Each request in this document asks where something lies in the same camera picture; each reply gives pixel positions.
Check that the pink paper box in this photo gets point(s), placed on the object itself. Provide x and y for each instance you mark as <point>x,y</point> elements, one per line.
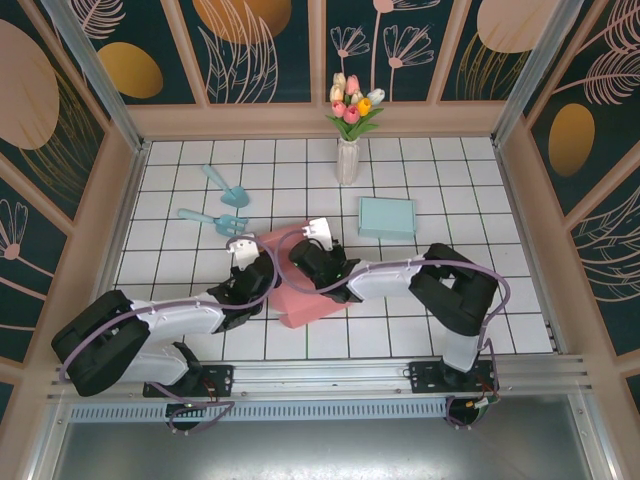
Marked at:
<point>300,310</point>

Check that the light blue paper box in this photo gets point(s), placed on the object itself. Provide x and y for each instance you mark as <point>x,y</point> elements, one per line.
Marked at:
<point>387,217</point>

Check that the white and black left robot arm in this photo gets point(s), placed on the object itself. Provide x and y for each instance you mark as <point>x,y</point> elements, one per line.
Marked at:
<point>175,317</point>

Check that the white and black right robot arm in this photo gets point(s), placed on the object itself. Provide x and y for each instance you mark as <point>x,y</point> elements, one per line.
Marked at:
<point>385,280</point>

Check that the light blue toy garden fork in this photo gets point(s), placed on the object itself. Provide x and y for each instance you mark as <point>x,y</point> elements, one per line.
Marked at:
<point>227,226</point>

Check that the light blue toy shovel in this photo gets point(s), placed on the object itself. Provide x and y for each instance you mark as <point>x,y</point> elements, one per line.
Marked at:
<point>235,196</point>

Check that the white ribbed vase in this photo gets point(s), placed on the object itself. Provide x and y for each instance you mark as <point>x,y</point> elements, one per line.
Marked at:
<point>348,165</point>

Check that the artificial tulip bouquet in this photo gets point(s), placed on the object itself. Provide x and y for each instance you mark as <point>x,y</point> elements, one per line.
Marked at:
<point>350,112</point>

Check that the grey metal sheet panel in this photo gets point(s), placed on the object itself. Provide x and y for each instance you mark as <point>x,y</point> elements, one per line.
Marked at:
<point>320,450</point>

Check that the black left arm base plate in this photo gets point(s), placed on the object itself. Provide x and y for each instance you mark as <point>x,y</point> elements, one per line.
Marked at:
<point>222,380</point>

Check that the aluminium mounting rail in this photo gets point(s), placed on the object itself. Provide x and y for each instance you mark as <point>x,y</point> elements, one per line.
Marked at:
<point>320,375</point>

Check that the aluminium table side rail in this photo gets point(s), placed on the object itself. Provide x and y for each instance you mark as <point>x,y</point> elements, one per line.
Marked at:
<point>515,200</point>
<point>116,250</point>

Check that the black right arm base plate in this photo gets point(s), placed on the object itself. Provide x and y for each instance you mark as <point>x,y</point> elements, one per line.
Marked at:
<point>425,379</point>

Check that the aluminium frame post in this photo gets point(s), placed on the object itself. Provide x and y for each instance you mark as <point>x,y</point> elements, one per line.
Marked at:
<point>107,85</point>
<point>534,70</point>

